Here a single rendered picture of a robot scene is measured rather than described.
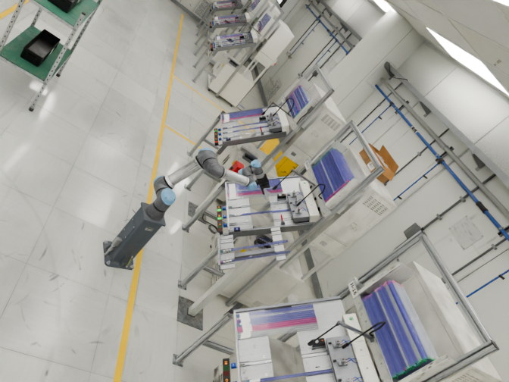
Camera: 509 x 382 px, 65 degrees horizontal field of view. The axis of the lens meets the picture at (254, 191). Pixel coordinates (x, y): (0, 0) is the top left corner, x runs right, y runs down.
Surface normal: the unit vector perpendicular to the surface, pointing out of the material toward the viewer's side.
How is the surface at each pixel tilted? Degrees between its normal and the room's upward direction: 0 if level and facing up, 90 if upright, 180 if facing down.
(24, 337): 0
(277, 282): 90
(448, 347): 90
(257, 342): 45
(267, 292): 90
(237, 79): 90
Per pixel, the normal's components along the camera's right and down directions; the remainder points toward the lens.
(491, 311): -0.77, -0.47
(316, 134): 0.10, 0.60
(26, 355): 0.64, -0.65
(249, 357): -0.08, -0.79
